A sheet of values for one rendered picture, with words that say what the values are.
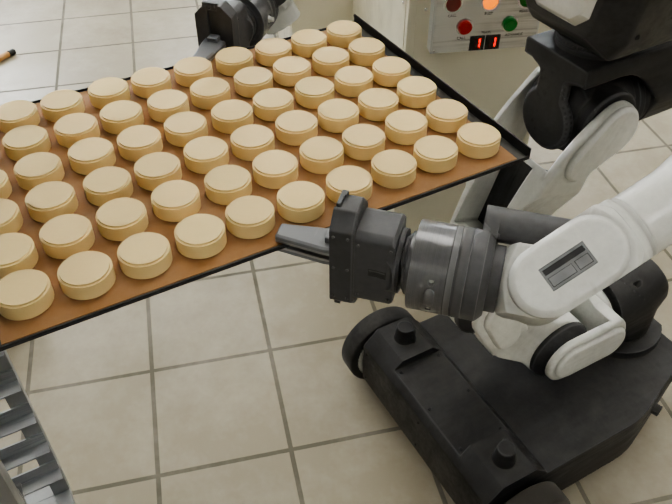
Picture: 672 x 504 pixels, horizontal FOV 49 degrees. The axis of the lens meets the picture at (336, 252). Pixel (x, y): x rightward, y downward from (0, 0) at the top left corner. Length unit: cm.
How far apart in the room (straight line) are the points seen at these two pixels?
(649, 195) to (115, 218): 51
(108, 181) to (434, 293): 37
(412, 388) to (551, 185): 63
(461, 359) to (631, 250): 106
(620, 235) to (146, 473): 131
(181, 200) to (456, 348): 106
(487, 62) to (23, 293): 129
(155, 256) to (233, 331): 127
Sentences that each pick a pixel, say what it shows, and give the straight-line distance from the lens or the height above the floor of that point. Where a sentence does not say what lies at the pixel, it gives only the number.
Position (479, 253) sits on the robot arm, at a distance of 68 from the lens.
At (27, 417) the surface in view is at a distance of 140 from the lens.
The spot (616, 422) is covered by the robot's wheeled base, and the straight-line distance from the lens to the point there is 169.
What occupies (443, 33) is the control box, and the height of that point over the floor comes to 75.
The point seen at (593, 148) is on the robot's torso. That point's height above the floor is 84.
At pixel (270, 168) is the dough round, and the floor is 100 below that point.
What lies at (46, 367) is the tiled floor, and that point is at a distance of 202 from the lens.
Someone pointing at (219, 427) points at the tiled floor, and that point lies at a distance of 180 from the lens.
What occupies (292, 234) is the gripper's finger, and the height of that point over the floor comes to 99.
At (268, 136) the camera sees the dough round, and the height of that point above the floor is 100.
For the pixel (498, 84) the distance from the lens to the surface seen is 181.
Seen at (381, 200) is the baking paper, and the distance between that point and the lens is 79.
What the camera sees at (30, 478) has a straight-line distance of 154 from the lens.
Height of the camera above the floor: 148
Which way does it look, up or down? 43 degrees down
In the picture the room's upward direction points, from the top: straight up
